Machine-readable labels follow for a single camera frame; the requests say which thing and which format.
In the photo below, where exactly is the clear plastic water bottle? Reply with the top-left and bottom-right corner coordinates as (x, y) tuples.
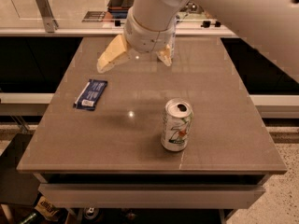
(169, 16), (177, 60)

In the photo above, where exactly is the green bottle under table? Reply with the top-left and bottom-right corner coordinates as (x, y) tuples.
(17, 212), (40, 224)

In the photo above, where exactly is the white green 7up can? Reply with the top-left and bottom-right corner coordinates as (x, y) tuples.
(161, 98), (193, 152)

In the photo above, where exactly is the snack bag under table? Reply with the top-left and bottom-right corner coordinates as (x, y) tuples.
(35, 196), (60, 222)

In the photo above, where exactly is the dark tray stack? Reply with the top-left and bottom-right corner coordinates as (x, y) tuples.
(107, 0), (134, 19)

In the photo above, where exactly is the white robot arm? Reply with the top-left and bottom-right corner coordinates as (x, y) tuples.
(97, 0), (299, 81)

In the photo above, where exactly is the left metal glass bracket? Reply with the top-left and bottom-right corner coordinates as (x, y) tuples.
(36, 0), (59, 33)

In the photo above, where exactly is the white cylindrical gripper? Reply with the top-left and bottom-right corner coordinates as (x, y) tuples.
(96, 8), (174, 74)

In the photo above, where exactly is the blue rxbar blueberry wrapper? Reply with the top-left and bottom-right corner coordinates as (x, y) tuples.
(73, 79), (107, 111)

